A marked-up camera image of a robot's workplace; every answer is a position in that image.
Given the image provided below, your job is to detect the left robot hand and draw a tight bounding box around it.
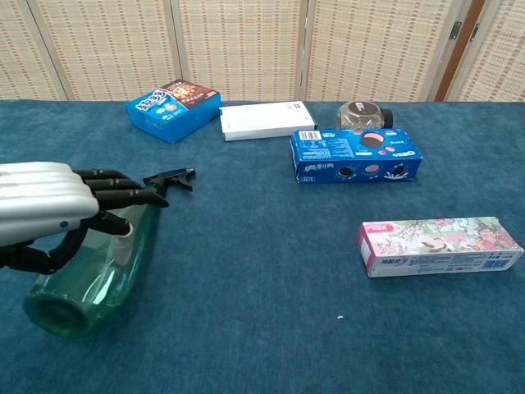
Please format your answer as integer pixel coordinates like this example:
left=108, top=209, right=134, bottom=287
left=0, top=161, right=171, bottom=276

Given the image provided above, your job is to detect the green transparent spray bottle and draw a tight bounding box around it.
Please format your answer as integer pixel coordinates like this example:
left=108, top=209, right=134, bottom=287
left=22, top=167, right=198, bottom=338

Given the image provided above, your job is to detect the blue and brown cookie box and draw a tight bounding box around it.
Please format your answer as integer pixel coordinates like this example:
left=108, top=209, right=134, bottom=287
left=124, top=79, right=222, bottom=145

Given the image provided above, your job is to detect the blue table cloth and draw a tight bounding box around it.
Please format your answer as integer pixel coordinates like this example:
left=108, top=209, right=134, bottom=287
left=0, top=98, right=525, bottom=394

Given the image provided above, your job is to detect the white flat box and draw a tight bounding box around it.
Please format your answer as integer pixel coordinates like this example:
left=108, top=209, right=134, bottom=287
left=218, top=100, right=317, bottom=143

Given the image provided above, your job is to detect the woven folding screen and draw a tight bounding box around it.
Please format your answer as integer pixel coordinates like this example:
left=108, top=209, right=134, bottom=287
left=0, top=0, right=473, bottom=103

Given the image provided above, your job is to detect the blue Oreo box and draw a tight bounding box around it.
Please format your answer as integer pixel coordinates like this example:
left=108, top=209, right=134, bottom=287
left=290, top=127, right=424, bottom=185

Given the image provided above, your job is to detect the clear jar with black lid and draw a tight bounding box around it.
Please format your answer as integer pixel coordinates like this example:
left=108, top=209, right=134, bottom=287
left=336, top=100, right=394, bottom=130

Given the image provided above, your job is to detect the floral toothpaste box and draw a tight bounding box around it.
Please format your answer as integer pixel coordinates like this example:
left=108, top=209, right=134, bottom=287
left=355, top=216, right=525, bottom=279

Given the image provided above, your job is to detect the woven screen with brown post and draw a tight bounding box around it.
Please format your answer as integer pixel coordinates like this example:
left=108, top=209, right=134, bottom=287
left=434, top=0, right=525, bottom=103

